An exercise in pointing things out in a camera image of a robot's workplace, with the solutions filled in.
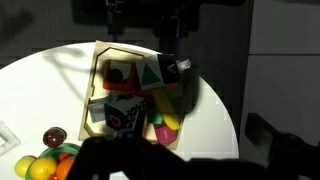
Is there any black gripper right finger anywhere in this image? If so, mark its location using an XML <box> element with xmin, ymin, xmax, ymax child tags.
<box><xmin>245</xmin><ymin>113</ymin><xmax>320</xmax><ymax>180</ymax></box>

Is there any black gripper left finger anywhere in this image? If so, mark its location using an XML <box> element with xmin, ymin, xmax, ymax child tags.
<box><xmin>65</xmin><ymin>135</ymin><xmax>188</xmax><ymax>180</ymax></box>

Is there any green bowl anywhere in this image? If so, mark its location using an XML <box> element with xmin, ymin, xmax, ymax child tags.
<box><xmin>25</xmin><ymin>143</ymin><xmax>80</xmax><ymax>180</ymax></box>

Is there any yellow toy fruit in bowl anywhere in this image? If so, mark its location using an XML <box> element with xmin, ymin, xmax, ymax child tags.
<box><xmin>30</xmin><ymin>156</ymin><xmax>57</xmax><ymax>180</ymax></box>

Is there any black white patterned cube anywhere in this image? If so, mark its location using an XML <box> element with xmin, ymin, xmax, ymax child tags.
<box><xmin>104</xmin><ymin>94</ymin><xmax>146</xmax><ymax>130</ymax></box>

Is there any pink toy block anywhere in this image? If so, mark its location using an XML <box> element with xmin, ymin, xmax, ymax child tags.
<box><xmin>155</xmin><ymin>126</ymin><xmax>177</xmax><ymax>146</ymax></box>

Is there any wooden toy tray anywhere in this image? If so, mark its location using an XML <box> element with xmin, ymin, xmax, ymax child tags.
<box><xmin>78</xmin><ymin>41</ymin><xmax>187</xmax><ymax>150</ymax></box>

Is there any orange toy fruit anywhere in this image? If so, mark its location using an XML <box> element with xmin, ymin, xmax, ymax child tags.
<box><xmin>56</xmin><ymin>156</ymin><xmax>75</xmax><ymax>180</ymax></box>

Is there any yellow toy banana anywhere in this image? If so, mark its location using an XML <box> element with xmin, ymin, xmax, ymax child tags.
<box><xmin>153</xmin><ymin>89</ymin><xmax>180</xmax><ymax>130</ymax></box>

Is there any orange soft cube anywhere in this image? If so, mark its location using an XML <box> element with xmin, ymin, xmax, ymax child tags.
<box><xmin>103</xmin><ymin>60</ymin><xmax>139</xmax><ymax>92</ymax></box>

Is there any white round table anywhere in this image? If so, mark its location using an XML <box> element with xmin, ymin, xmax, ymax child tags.
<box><xmin>0</xmin><ymin>42</ymin><xmax>239</xmax><ymax>180</ymax></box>

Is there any clear plastic lid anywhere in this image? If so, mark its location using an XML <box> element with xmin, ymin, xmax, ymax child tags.
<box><xmin>0</xmin><ymin>121</ymin><xmax>21</xmax><ymax>156</ymax></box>

